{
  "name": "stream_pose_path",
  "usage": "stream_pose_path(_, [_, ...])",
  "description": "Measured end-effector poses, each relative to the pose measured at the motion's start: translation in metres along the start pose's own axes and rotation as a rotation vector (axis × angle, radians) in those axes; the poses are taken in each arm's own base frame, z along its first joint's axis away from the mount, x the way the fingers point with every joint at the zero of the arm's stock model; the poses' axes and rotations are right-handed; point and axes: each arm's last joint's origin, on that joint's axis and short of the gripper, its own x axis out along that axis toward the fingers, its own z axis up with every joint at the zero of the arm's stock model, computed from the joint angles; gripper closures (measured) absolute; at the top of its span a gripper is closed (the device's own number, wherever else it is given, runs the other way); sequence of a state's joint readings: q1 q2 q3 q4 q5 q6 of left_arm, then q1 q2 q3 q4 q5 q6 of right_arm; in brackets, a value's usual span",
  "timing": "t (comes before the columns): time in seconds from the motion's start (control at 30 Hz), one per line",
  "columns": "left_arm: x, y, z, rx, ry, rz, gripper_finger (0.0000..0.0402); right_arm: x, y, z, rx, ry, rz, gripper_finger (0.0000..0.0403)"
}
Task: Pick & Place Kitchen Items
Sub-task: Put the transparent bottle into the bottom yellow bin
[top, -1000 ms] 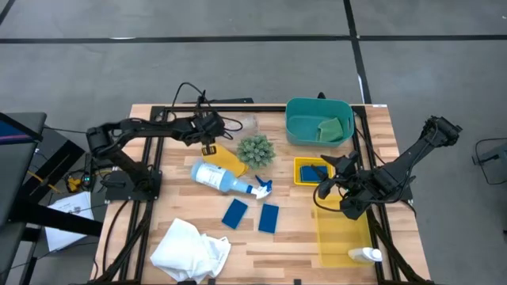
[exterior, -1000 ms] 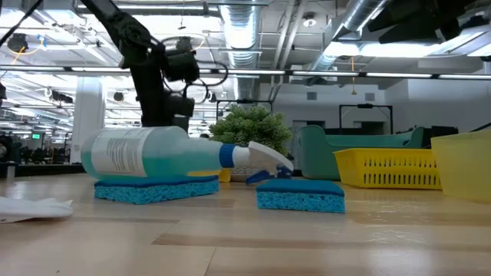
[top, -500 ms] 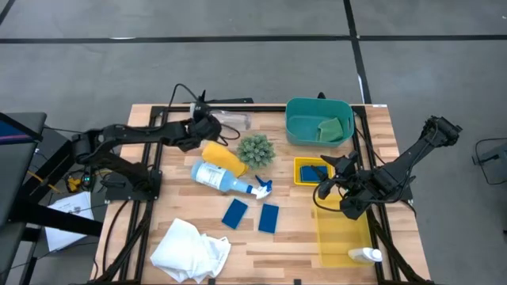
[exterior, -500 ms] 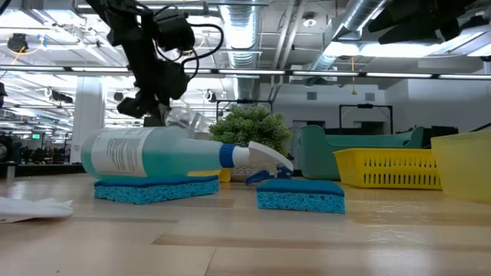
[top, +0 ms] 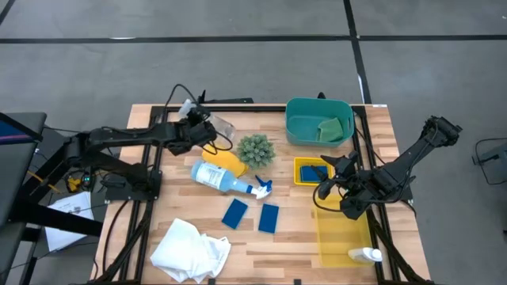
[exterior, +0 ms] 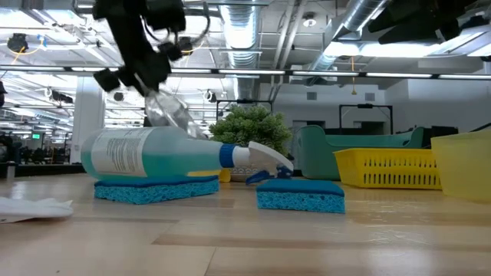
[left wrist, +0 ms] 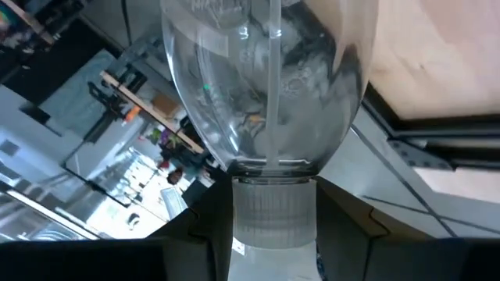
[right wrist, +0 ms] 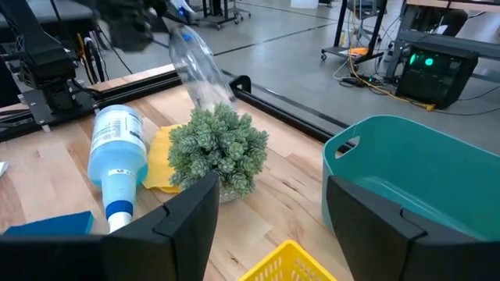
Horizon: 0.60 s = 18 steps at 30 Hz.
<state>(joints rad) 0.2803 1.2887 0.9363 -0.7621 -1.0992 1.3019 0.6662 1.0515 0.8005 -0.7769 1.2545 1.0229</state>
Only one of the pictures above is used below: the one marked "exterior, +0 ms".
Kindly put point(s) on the blue rectangular sponge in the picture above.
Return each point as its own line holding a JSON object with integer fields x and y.
{"x": 301, "y": 197}
{"x": 153, "y": 191}

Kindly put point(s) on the clear plastic cup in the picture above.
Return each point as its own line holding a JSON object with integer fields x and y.
{"x": 172, "y": 113}

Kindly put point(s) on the translucent yellow plastic bin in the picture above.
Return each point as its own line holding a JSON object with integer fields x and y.
{"x": 464, "y": 168}

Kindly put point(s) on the round ceiling fixture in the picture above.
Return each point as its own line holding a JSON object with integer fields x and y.
{"x": 309, "y": 22}

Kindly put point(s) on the teal plastic bin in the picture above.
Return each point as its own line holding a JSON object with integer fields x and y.
{"x": 318, "y": 157}

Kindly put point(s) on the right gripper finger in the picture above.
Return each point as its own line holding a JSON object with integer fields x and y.
{"x": 391, "y": 21}
{"x": 414, "y": 34}

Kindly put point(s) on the long ceiling light strip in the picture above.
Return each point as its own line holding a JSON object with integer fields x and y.
{"x": 249, "y": 71}

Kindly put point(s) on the green exit sign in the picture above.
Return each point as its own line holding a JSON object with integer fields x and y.
{"x": 36, "y": 136}

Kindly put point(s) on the artificial green potted plant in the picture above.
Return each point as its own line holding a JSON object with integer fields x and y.
{"x": 249, "y": 126}

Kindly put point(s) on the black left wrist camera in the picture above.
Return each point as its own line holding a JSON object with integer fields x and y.
{"x": 167, "y": 13}

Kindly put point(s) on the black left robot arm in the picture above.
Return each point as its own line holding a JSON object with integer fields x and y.
{"x": 126, "y": 27}

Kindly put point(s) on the slanted silver duct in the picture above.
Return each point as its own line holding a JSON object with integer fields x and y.
{"x": 356, "y": 15}

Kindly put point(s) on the black cabinet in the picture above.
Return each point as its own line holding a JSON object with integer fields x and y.
{"x": 441, "y": 134}

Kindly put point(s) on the large ribbed silver duct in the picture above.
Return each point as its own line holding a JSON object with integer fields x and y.
{"x": 241, "y": 38}

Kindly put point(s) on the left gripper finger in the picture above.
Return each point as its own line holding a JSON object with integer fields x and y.
{"x": 135, "y": 82}
{"x": 159, "y": 71}

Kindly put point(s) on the yellow cloth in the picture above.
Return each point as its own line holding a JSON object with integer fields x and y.
{"x": 224, "y": 175}

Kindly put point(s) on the white crumpled cloth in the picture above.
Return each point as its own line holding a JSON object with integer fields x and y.
{"x": 34, "y": 209}

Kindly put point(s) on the spray bottle with blue liquid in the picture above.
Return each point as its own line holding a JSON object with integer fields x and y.
{"x": 165, "y": 153}

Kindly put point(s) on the small yellow slotted basket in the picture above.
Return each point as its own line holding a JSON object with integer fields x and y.
{"x": 387, "y": 168}

